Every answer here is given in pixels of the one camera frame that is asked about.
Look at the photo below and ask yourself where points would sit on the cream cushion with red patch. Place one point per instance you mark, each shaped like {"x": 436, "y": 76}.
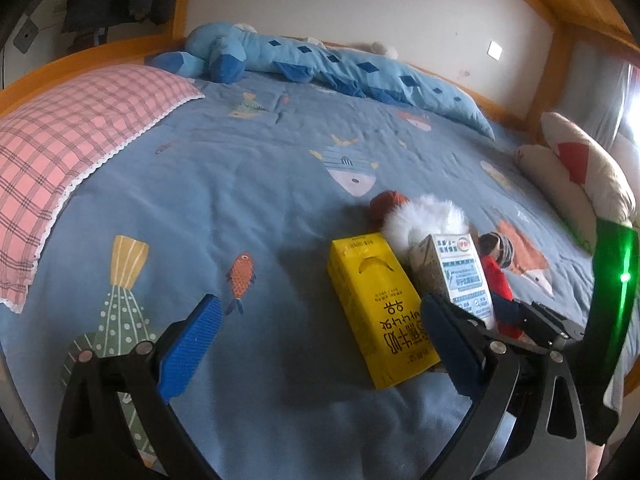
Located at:
{"x": 585, "y": 170}

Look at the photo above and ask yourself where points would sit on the long blue plush toy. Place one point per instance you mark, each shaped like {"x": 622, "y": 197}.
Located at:
{"x": 300, "y": 55}

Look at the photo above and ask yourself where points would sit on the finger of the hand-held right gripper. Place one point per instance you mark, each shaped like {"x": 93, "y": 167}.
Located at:
{"x": 547, "y": 322}

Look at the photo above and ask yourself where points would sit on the white wall switch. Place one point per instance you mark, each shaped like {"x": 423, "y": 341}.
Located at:
{"x": 495, "y": 49}

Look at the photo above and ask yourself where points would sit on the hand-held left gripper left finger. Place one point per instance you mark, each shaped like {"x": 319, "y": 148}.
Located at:
{"x": 192, "y": 345}

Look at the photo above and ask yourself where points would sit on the blue fish print bedspread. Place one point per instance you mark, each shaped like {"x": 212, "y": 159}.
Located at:
{"x": 225, "y": 185}

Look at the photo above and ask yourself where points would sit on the white fluffy plush toy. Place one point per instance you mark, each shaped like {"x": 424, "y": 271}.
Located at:
{"x": 430, "y": 217}

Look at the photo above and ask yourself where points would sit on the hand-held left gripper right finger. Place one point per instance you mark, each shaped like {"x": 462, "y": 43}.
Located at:
{"x": 445, "y": 342}

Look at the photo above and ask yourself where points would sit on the pink plaid pillow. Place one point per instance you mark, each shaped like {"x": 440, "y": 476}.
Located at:
{"x": 75, "y": 135}

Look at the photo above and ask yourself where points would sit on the white wall outlet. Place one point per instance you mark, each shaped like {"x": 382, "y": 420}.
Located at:
{"x": 25, "y": 35}

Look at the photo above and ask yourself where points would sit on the grey curtain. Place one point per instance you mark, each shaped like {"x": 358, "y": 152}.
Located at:
{"x": 590, "y": 100}

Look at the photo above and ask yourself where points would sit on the yellow milk carton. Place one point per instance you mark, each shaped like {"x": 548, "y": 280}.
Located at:
{"x": 375, "y": 300}

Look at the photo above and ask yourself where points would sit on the plain cream cushion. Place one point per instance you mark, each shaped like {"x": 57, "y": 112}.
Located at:
{"x": 555, "y": 185}

